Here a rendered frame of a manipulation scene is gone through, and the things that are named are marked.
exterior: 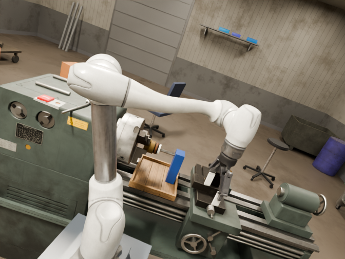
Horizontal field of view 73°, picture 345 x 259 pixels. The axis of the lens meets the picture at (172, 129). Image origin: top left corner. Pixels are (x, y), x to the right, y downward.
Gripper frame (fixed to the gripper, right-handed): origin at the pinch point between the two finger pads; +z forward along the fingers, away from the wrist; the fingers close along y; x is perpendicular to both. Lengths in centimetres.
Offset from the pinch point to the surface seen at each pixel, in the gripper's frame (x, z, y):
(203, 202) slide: 11.7, 24.2, -23.9
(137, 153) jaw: -30, 18, -51
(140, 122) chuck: -34, -3, -52
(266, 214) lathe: 65, 31, -34
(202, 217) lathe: 11.6, 28.9, -16.9
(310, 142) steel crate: 445, 73, -425
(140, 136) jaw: -32, 4, -46
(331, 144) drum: 436, 47, -361
